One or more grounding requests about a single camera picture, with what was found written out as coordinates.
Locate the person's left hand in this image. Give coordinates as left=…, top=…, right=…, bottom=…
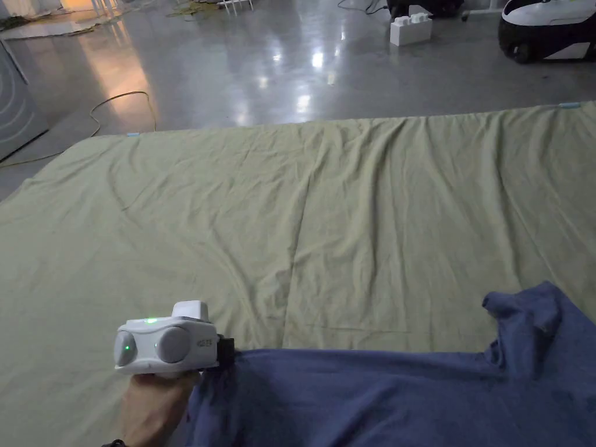
left=113, top=371, right=204, bottom=447

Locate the grey washing machine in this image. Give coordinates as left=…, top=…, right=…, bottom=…
left=0, top=39, right=51, bottom=161

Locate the yellow cable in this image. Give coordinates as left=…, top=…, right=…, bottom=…
left=0, top=90, right=158, bottom=165

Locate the white and black robot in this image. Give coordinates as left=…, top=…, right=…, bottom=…
left=498, top=0, right=596, bottom=64

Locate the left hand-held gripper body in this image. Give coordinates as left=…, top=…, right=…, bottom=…
left=113, top=300, right=236, bottom=380

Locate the white foam block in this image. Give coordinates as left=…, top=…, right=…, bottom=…
left=389, top=5, right=434, bottom=47

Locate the bed with pale green sheet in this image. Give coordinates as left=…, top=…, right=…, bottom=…
left=0, top=101, right=596, bottom=447

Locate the dark blue shirt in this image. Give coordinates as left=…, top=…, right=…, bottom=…
left=174, top=281, right=596, bottom=447

